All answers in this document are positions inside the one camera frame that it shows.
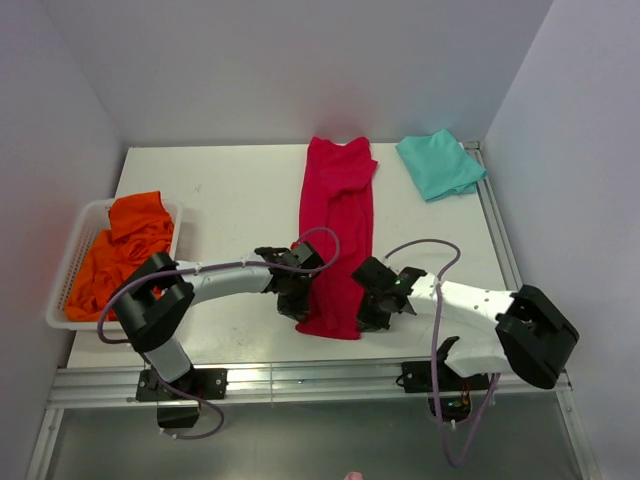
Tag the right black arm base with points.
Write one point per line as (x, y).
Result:
(455, 391)

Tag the teal folded t shirt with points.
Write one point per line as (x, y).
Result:
(439, 166)

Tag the aluminium rail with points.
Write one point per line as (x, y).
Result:
(500, 230)
(247, 383)

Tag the pink object at bottom edge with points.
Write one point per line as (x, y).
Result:
(354, 476)

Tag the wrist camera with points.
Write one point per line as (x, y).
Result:
(299, 256)
(379, 281)

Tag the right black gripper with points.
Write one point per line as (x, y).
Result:
(367, 321)

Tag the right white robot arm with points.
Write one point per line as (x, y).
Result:
(468, 350)

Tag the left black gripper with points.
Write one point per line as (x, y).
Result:
(297, 310)

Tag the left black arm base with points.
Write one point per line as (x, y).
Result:
(180, 404)

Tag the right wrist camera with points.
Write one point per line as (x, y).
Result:
(379, 281)

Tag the crimson red t shirt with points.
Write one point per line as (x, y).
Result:
(336, 205)

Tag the white plastic basket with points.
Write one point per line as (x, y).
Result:
(91, 221)

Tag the aluminium right side rail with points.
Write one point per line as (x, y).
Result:
(500, 230)

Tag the orange t shirt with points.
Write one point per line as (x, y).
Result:
(139, 226)

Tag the aluminium front rail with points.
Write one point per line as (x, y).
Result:
(247, 383)

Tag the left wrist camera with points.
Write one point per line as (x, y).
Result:
(299, 256)

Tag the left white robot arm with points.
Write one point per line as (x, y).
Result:
(153, 301)

